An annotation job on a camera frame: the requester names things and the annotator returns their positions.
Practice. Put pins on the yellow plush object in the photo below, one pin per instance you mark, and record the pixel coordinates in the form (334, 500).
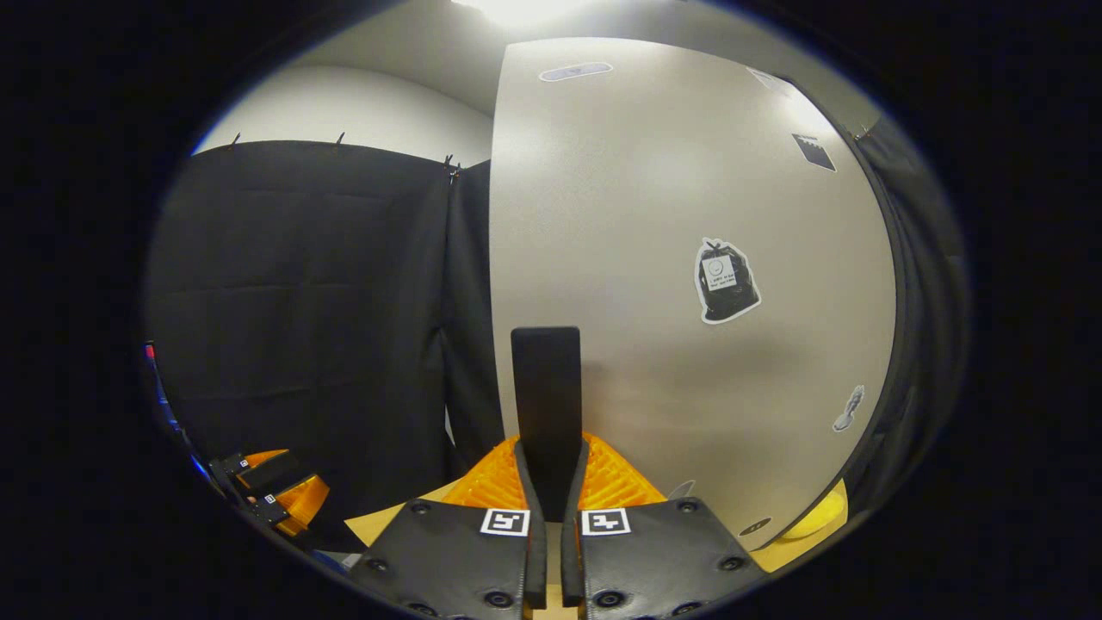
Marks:
(818, 517)

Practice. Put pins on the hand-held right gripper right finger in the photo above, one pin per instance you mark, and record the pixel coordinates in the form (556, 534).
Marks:
(571, 560)

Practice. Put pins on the large ceiling light panel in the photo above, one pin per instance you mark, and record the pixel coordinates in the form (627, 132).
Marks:
(516, 9)

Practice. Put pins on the black backdrop cloth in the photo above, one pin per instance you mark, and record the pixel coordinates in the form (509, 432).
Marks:
(301, 327)

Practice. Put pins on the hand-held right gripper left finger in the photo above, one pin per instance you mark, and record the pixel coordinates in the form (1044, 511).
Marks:
(537, 560)

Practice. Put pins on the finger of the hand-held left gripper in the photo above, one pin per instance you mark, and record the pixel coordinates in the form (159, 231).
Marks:
(263, 469)
(301, 504)

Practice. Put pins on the grey cabinet door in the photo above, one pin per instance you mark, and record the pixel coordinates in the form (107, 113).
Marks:
(671, 258)

